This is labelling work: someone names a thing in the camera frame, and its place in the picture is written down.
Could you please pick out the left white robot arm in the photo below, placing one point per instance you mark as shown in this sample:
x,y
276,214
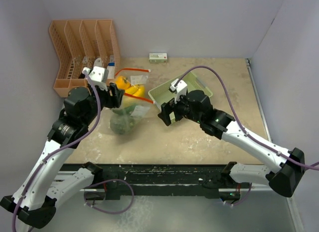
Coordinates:
x,y
36,201

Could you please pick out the yellow banana bunch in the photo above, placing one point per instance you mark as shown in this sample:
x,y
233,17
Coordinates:
x,y
136,90

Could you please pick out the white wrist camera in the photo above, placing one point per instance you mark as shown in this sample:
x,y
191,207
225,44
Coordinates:
x,y
96,76
179,88

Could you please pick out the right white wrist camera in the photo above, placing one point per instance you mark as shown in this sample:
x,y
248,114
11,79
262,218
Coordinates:
x,y
179,88

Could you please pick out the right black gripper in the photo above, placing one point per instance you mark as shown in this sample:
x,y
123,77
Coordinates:
x,y
167,109

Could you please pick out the pink desk file organizer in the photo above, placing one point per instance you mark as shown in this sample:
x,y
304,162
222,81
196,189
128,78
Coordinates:
x,y
75,38

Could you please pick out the orange bell pepper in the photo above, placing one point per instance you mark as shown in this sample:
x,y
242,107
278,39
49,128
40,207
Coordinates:
x,y
122,83

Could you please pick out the green plastic basket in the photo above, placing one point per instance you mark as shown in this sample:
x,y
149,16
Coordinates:
x,y
161,93

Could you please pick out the green netted melon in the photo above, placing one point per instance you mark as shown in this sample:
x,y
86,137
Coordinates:
x,y
122,124

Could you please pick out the white blue packet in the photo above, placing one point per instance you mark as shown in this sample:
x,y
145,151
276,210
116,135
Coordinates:
x,y
111,64

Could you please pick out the small green white box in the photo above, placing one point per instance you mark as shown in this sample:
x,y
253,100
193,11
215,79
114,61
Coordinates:
x,y
157,57

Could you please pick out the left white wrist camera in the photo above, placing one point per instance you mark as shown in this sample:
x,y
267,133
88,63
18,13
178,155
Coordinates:
x,y
96,76

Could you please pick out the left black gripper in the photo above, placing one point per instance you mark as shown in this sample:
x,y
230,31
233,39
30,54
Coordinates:
x,y
113,100

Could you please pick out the clear orange-zip bag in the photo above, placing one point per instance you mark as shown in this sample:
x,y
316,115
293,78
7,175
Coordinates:
x,y
140,111
135,76

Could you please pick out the white patterned pouch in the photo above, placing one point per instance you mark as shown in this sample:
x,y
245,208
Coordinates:
x,y
98,62

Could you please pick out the green cucumber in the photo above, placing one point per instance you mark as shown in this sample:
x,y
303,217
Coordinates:
x,y
125,110

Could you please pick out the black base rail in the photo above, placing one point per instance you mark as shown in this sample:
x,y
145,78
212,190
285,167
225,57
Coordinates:
x,y
207,181

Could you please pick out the black white item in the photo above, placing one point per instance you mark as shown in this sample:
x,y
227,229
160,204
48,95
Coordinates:
x,y
83,64

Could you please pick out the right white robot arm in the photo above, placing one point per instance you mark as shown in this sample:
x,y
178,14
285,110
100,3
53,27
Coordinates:
x,y
280,168

